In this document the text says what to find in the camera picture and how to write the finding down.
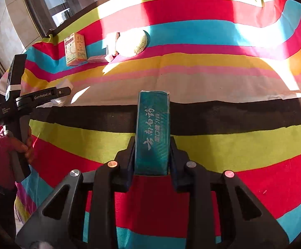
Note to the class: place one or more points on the flat pink box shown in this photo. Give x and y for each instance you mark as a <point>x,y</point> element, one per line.
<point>100,59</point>

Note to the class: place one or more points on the window frame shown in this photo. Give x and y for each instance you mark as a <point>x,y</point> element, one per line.
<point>49,2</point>

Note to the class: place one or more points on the teal toothpaste box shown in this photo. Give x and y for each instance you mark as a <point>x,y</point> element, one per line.
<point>153,134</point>

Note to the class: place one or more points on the person's left forearm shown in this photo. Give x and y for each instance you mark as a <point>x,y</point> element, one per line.
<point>0,160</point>

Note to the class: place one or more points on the green yellow medicine box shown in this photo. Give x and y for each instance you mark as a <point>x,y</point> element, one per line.
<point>75,49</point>

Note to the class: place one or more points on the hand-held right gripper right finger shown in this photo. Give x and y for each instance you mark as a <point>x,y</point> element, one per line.
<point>175,176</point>

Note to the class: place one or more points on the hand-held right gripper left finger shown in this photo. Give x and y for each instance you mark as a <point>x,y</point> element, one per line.
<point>128,171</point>

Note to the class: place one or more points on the person's left hand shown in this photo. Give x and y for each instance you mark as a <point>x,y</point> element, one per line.
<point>21,146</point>

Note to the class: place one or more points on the striped colourful tablecloth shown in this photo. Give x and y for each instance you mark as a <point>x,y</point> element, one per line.
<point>204,83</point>

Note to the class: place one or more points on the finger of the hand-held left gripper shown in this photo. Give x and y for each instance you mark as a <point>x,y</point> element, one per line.
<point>61,92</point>

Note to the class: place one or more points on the round beige pad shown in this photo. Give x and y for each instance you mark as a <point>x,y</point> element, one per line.
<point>131,44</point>

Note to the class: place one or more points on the white plastic wrapper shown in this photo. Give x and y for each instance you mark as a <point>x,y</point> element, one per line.
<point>65,84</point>

